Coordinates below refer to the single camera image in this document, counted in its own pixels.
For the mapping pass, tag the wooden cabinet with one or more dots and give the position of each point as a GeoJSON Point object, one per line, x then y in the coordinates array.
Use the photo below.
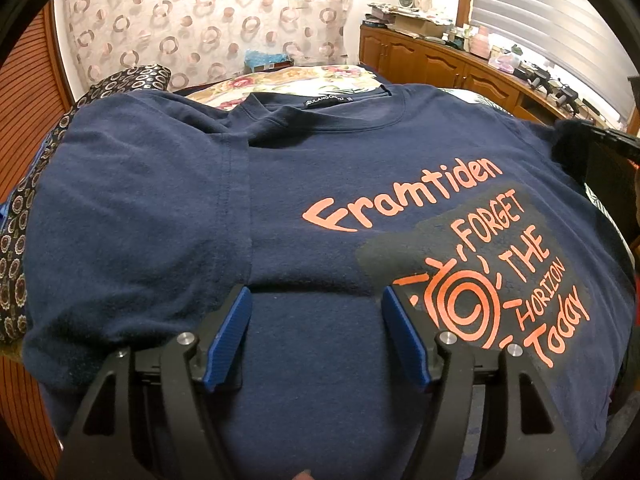
{"type": "Point", "coordinates": [425, 65]}

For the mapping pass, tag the cardboard box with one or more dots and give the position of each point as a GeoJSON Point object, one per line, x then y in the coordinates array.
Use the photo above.
{"type": "Point", "coordinates": [417, 22]}

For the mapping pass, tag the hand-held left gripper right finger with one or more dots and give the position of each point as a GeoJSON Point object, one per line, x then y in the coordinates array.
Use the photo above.
{"type": "Point", "coordinates": [407, 345]}

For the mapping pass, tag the dark circle patterned cloth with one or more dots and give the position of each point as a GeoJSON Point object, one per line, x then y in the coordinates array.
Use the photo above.
{"type": "Point", "coordinates": [15, 260]}

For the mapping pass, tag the navy blue printed t-shirt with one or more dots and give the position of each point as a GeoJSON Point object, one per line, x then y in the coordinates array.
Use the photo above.
{"type": "Point", "coordinates": [300, 160]}

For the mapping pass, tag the pink container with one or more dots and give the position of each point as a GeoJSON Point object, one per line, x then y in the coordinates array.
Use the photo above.
{"type": "Point", "coordinates": [482, 42]}

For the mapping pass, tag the circle pattern sheer curtain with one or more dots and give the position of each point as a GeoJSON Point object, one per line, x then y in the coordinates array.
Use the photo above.
{"type": "Point", "coordinates": [200, 10]}

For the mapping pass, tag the white window blind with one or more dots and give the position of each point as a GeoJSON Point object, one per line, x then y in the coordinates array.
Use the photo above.
{"type": "Point", "coordinates": [550, 5]}

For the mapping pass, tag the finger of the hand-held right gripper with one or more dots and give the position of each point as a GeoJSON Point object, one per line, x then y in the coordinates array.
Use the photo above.
{"type": "Point", "coordinates": [617, 137]}

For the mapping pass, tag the wooden louvred door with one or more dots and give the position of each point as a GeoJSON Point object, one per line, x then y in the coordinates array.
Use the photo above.
{"type": "Point", "coordinates": [30, 110]}

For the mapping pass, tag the row of small dark items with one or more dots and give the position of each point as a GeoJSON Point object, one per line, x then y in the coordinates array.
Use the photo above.
{"type": "Point", "coordinates": [555, 87]}

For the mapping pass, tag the floral blanket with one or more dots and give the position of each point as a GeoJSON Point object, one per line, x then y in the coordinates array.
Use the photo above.
{"type": "Point", "coordinates": [280, 80]}

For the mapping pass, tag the blue plastic bag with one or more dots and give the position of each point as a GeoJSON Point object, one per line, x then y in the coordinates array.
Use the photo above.
{"type": "Point", "coordinates": [267, 59]}

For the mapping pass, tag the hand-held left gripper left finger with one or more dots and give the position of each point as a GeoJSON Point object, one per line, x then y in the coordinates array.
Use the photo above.
{"type": "Point", "coordinates": [227, 345]}

